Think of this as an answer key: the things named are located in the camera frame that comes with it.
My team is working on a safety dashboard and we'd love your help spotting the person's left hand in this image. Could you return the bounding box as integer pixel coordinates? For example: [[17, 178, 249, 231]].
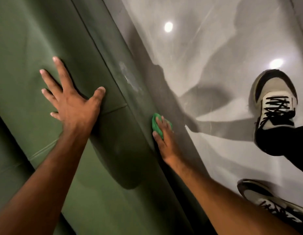
[[39, 56, 106, 140]]

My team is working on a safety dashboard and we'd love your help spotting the person's right hand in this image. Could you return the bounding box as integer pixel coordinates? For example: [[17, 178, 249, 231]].
[[152, 116, 184, 167]]

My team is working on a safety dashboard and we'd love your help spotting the green cleaning cloth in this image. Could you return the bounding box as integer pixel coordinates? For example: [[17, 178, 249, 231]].
[[151, 113, 173, 140]]

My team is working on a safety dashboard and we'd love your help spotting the person's left forearm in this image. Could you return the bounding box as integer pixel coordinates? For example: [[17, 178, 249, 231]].
[[0, 131, 93, 235]]

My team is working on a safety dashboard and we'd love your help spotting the person's right forearm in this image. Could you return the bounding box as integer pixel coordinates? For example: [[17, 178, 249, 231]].
[[166, 155, 300, 235]]

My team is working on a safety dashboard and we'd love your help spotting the green leather sofa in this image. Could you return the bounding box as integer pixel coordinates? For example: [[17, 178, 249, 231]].
[[0, 0, 217, 235]]

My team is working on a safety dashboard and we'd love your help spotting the beige black laced sneaker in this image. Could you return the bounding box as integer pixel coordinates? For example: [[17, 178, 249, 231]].
[[237, 179, 303, 229], [250, 69, 299, 156]]

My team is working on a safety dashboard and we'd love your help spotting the black trouser leg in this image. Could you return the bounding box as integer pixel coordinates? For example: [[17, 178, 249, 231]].
[[254, 125, 303, 176]]

